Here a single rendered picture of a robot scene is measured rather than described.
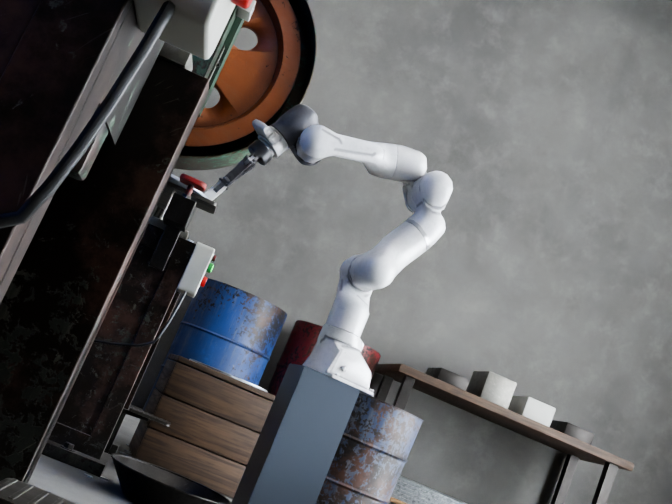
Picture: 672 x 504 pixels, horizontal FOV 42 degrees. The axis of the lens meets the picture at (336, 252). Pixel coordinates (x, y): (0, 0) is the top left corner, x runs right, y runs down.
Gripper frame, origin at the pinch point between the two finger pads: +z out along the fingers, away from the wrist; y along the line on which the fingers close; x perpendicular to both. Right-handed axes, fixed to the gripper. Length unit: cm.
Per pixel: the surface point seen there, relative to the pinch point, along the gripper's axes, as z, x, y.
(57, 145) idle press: 43, -11, -205
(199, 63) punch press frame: -17.4, 27.7, -18.8
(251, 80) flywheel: -42, 24, 37
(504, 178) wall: -223, -97, 324
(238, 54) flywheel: -45, 34, 37
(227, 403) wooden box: 37, -51, 32
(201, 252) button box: 18.2, -12.2, -27.6
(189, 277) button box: 24.8, -15.1, -27.6
